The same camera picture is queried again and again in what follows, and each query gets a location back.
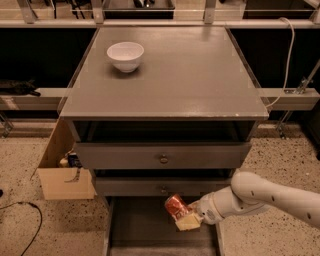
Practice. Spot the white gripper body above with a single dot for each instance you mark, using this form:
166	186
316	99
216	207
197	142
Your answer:
207	208

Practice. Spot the red coke can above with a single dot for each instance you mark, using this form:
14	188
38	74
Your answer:
176	207

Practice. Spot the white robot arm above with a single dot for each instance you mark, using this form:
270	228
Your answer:
250	194

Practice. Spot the grey open bottom drawer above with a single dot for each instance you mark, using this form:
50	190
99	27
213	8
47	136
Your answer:
141	226

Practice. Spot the grey drawer cabinet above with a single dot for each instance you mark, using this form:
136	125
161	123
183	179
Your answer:
190	87

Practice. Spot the grey middle drawer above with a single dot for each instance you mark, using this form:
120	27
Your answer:
158	186

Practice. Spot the grey top drawer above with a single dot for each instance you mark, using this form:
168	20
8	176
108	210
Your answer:
162	155

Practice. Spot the items inside cardboard box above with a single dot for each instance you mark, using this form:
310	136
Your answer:
70	160

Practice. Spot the cardboard box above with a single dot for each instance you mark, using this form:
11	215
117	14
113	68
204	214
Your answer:
59	181

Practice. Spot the white ceramic bowl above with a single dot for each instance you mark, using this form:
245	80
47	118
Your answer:
125	56

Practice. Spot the black object on shelf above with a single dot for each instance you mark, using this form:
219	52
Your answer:
17	87

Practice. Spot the grey metal shelf rail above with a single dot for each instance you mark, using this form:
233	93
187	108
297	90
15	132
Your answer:
90	23

